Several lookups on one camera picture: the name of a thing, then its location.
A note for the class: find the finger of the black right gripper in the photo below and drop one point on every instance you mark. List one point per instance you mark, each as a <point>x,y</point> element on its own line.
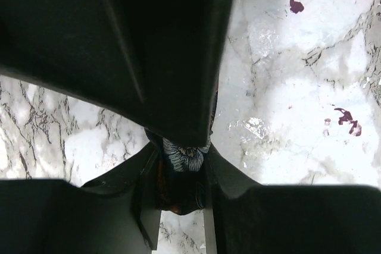
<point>154,62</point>

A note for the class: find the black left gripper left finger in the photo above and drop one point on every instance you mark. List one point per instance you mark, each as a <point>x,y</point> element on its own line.
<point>129,218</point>

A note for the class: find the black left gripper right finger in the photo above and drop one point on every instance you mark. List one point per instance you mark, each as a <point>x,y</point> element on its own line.
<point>230,214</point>

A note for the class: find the navy floral necktie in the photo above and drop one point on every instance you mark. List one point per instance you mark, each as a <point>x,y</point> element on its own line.
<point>180,174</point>

